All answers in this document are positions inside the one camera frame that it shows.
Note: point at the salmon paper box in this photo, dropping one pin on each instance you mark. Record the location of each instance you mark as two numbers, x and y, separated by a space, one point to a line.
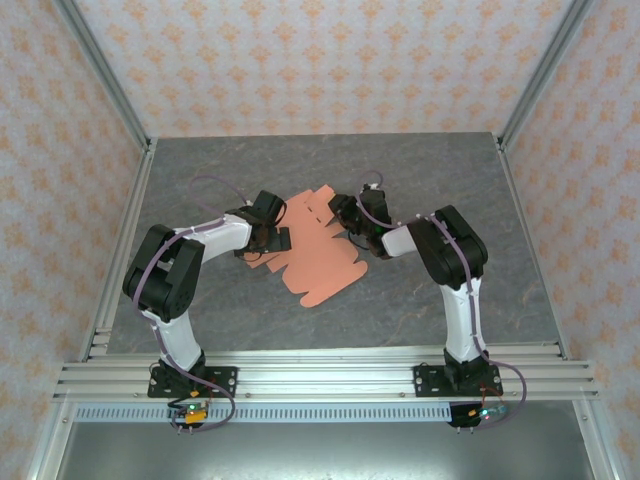
320 270

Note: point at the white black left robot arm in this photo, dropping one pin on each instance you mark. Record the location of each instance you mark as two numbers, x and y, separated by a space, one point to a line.
175 345

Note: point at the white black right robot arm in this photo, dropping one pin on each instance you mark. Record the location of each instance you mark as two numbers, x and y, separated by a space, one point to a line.
460 320

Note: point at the grey metal sheet panel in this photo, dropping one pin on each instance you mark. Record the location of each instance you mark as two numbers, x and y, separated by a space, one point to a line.
325 450

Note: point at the aluminium table side rail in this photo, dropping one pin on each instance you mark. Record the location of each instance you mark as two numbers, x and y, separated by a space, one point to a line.
524 220
125 235

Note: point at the aluminium cross rail beam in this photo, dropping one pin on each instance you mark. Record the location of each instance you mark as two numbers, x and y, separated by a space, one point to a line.
325 380

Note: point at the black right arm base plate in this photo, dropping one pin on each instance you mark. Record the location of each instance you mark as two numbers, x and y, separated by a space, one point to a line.
430 382

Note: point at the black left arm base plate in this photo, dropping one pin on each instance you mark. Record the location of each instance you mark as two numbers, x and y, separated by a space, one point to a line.
225 382

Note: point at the aluminium frame post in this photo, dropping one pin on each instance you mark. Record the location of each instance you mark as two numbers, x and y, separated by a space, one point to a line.
100 70
545 70

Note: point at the aluminium frame leg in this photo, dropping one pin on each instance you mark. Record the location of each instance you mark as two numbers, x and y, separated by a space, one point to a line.
50 440
597 440

